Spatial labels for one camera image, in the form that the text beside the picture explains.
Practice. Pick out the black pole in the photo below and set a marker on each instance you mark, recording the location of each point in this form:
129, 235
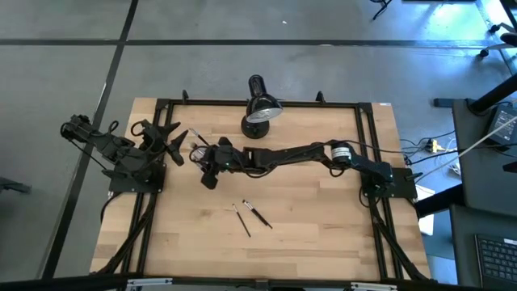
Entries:
494, 95

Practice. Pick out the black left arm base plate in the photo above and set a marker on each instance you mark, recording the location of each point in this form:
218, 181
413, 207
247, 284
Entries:
121, 186

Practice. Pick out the black aluminium table frame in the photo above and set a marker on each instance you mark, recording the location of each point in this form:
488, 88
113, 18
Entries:
303, 104

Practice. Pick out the black power adapter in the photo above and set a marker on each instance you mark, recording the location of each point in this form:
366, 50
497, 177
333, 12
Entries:
503, 125

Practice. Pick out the silver aluminium bracket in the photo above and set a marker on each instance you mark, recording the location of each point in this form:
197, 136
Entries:
149, 282
373, 287

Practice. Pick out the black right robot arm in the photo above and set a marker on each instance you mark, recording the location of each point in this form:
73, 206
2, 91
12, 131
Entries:
291, 153

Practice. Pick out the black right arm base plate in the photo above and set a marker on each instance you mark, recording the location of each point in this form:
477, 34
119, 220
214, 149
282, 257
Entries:
406, 190

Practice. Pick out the grey floor object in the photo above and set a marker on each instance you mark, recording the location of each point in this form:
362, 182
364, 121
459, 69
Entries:
12, 186

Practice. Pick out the black office chair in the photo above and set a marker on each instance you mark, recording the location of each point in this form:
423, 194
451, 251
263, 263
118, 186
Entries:
511, 39

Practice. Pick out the grey office desk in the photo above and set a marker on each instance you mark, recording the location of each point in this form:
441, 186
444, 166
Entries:
462, 250
476, 182

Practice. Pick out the thin black makeup brush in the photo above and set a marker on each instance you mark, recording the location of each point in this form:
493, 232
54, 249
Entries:
257, 214
241, 220

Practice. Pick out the black rig crossbeam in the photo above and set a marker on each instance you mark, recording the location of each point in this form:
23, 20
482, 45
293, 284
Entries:
60, 286

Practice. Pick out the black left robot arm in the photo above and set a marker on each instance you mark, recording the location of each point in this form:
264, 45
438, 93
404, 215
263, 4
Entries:
117, 151

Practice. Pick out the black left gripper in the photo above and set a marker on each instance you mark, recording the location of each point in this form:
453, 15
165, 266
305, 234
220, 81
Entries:
155, 137

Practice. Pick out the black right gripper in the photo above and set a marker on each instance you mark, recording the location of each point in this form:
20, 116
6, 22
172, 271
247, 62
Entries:
228, 158

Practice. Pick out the white paper sheet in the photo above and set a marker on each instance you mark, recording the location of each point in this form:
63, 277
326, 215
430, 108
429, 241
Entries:
426, 226

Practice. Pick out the black desk lamp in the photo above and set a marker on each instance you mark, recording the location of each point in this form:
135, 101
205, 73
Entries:
262, 107

